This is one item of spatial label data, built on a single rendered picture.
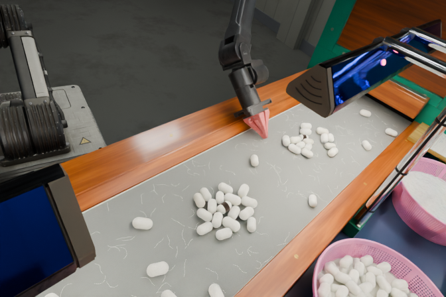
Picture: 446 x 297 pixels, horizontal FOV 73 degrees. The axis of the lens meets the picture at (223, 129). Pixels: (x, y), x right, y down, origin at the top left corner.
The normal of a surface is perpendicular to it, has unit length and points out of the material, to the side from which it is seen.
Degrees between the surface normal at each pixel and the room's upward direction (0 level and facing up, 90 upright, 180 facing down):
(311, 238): 0
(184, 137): 0
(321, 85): 90
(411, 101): 90
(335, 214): 0
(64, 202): 58
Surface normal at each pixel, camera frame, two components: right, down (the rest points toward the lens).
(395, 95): -0.71, 0.33
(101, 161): 0.20, -0.76
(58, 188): 0.68, 0.08
